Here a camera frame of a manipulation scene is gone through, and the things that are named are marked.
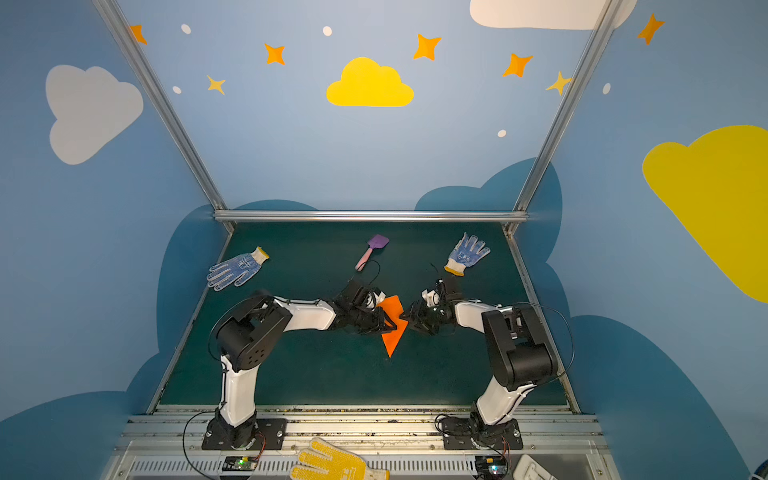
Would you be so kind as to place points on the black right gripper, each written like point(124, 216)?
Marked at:
point(425, 313)

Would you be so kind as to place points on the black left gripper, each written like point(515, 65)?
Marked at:
point(369, 315)

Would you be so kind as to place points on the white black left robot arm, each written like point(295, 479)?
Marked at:
point(247, 334)

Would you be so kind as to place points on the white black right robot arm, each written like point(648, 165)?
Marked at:
point(520, 360)

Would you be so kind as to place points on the purple pink toy spatula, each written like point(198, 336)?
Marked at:
point(376, 242)

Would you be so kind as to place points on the blue dotted glove right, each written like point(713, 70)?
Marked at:
point(468, 251)

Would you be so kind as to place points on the blue dotted glove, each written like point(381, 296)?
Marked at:
point(237, 270)
point(468, 251)

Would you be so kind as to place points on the blue dotted glove left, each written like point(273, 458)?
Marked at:
point(237, 270)

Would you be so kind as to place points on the yellow dotted glove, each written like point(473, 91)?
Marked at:
point(324, 461)

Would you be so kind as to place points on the right green circuit board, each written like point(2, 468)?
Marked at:
point(491, 468)

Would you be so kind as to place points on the green circuit board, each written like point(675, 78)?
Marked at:
point(491, 468)
point(240, 464)

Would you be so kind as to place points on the left green circuit board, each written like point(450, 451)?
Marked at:
point(240, 464)

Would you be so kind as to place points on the white object bottom right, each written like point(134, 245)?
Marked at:
point(529, 469)

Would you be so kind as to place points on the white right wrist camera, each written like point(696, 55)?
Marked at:
point(431, 298)

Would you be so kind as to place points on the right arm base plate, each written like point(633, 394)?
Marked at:
point(472, 434)

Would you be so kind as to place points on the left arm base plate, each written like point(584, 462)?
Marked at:
point(253, 434)

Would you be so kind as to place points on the left aluminium frame post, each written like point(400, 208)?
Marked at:
point(118, 26)

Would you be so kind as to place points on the aluminium frame post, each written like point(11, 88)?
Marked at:
point(118, 26)
point(594, 49)

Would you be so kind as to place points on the aluminium front rail base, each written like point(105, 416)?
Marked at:
point(400, 439)

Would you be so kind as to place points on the right aluminium frame post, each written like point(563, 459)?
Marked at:
point(594, 49)

